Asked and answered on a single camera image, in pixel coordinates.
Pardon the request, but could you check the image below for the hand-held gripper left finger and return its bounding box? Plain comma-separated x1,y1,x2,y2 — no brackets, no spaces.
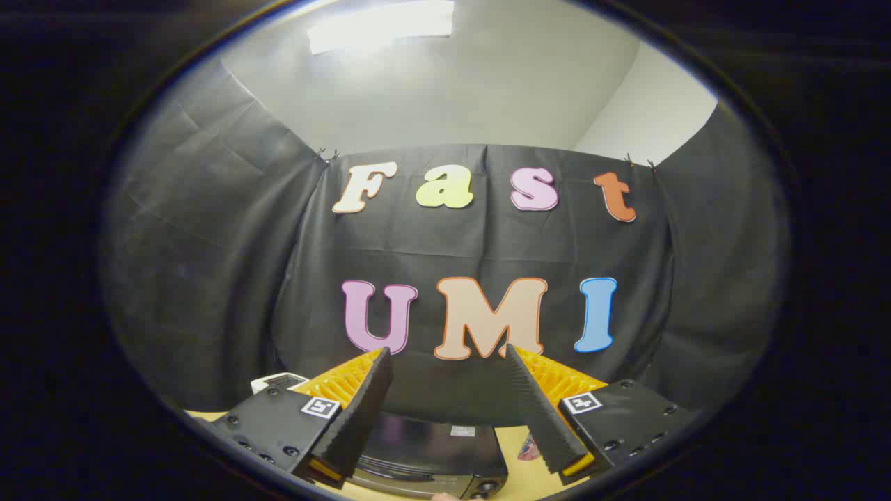
197,347,394,490

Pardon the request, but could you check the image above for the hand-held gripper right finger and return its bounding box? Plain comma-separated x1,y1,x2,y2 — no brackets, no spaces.
504,344,699,486

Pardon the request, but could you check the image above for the black toaster oven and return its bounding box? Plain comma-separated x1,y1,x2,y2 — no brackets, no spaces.
347,411,509,500

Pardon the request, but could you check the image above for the white pop-up toaster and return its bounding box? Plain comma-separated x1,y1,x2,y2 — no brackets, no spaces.
250,372,310,395

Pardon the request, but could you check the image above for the black backdrop cloth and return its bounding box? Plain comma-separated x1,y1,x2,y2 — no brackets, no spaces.
100,59,791,427

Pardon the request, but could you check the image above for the ceiling light panel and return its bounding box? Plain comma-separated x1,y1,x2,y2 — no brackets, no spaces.
307,0,455,56

